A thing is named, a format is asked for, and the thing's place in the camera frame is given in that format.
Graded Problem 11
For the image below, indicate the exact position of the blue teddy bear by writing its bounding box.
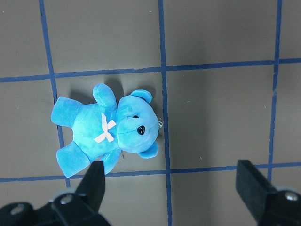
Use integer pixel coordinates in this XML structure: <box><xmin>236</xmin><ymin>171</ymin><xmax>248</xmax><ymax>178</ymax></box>
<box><xmin>51</xmin><ymin>83</ymin><xmax>161</xmax><ymax>178</ymax></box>

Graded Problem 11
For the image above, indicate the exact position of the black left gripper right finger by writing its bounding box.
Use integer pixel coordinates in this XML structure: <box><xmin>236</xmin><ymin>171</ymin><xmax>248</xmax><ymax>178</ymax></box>
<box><xmin>236</xmin><ymin>160</ymin><xmax>282</xmax><ymax>221</ymax></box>

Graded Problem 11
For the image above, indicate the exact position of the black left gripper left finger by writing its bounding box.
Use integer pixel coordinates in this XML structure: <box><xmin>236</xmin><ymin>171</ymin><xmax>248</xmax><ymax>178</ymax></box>
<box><xmin>75</xmin><ymin>161</ymin><xmax>105</xmax><ymax>212</ymax></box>

